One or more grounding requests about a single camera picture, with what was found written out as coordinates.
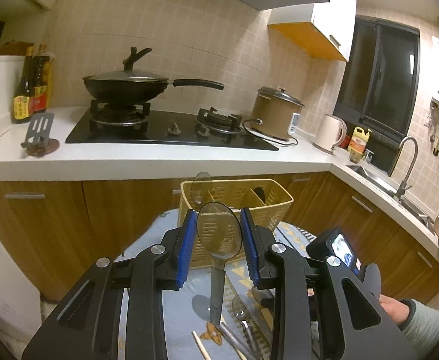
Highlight clear spoon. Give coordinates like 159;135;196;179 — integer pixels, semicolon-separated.
197;202;242;326
232;295;262;359
190;172;212;211

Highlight wooden chopstick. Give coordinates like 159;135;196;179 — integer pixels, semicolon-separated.
192;331;211;360
218;317;257;360

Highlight grey sleeve forearm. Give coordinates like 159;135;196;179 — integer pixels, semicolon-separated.
398;299;439;359

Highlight person right hand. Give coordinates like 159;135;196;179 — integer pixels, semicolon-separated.
379;294;410;327

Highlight yellow plastic utensil basket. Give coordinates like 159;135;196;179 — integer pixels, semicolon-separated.
178;178;294;270

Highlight steel sink faucet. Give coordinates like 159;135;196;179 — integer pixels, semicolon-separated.
388;136;420;200

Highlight wooden base cabinets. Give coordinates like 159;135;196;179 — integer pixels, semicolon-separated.
0;169;439;302

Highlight yellow oil bottle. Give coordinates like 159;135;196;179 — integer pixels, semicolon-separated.
348;127;371;164

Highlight white electric kettle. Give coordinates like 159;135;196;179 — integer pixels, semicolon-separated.
312;114;347;155

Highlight brown rice cooker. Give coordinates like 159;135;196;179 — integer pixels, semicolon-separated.
241;86;304;146

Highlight dark window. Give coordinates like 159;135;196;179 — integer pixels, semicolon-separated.
333;16;420;174

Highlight white countertop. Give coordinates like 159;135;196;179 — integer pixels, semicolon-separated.
0;106;439;262

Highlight black gas stove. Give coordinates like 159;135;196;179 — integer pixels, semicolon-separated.
65;100;278;151

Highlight black wok with lid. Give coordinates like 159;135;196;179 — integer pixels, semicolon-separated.
83;46;224;107

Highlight dark soy sauce bottle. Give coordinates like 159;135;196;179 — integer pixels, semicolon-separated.
13;46;34;124

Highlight white orange wall cabinet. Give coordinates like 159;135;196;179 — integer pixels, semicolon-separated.
268;0;357;62

